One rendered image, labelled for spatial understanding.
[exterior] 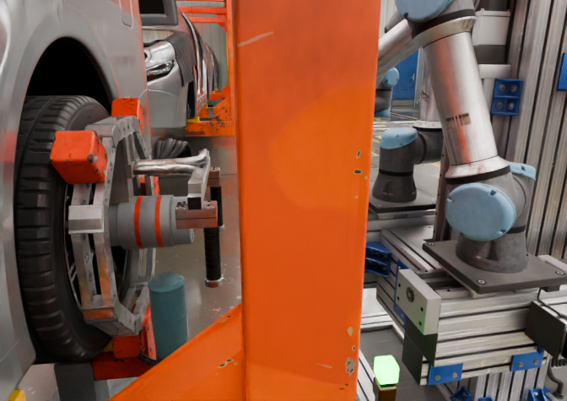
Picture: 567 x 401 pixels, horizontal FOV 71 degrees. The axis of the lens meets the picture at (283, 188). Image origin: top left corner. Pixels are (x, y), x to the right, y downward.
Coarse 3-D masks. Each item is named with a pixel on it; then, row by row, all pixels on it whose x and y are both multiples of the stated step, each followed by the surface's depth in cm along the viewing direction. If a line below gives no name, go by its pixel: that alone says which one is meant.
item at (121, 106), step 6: (114, 102) 113; (120, 102) 114; (126, 102) 114; (132, 102) 114; (138, 102) 115; (114, 108) 113; (120, 108) 113; (126, 108) 113; (132, 108) 113; (138, 108) 114; (114, 114) 112; (120, 114) 112; (126, 114) 113; (132, 114) 113; (138, 114) 114; (138, 120) 113
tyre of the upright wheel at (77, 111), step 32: (32, 96) 93; (64, 96) 94; (32, 128) 81; (64, 128) 83; (32, 160) 76; (32, 192) 74; (32, 224) 73; (32, 256) 73; (128, 256) 129; (32, 288) 74; (64, 288) 80; (32, 320) 77; (64, 320) 80; (64, 352) 84; (96, 352) 97
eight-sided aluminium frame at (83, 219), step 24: (120, 120) 99; (144, 144) 120; (96, 192) 80; (72, 216) 78; (96, 216) 78; (72, 240) 78; (96, 240) 79; (144, 288) 119; (96, 312) 83; (120, 312) 88; (144, 312) 112; (120, 336) 102
